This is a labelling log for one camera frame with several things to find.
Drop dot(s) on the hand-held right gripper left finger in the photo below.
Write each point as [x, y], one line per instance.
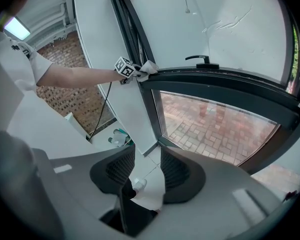
[85, 189]

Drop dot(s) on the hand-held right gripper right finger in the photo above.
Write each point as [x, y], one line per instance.
[215, 204]

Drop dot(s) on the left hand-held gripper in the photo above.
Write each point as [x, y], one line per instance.
[125, 67]

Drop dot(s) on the white cleaning cloth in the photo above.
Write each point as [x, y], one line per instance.
[150, 67]

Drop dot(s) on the black window frame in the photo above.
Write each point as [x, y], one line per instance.
[215, 84]

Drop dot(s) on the person's left forearm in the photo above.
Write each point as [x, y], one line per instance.
[77, 76]

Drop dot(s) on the person's white shoe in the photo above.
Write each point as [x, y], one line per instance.
[140, 184]

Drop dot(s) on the clear plastic bag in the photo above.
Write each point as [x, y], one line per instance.
[118, 139]

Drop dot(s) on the teal roll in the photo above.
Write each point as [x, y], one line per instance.
[120, 131]

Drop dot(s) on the white ceiling pipe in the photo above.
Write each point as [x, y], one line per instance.
[65, 15]

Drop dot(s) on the ceiling light panel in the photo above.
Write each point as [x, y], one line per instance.
[17, 28]

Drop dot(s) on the person's white shirt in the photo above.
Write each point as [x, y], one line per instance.
[10, 59]

